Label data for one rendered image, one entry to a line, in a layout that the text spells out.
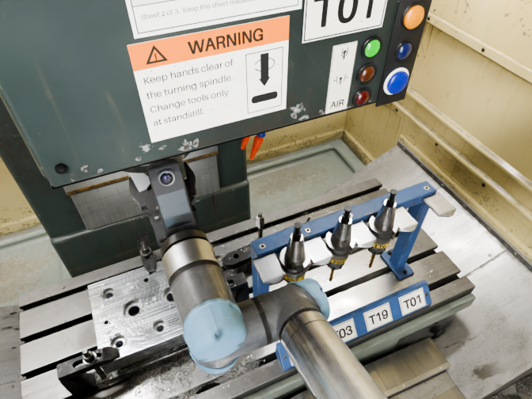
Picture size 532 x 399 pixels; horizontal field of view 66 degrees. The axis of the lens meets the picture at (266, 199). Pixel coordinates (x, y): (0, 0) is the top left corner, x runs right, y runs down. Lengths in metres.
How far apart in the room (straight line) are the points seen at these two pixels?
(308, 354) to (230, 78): 0.36
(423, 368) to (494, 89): 0.84
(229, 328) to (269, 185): 1.44
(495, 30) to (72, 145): 1.19
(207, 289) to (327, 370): 0.18
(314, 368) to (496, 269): 1.04
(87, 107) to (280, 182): 1.57
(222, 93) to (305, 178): 1.54
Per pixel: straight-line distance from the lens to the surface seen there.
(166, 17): 0.39
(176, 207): 0.60
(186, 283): 0.55
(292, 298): 0.64
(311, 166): 2.03
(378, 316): 1.15
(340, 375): 0.54
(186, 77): 0.42
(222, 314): 0.52
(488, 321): 1.46
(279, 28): 0.43
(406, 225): 0.97
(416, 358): 1.36
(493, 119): 1.44
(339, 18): 0.46
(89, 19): 0.38
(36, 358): 1.25
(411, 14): 0.51
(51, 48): 0.39
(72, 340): 1.23
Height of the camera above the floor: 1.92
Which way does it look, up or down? 46 degrees down
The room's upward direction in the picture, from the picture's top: straight up
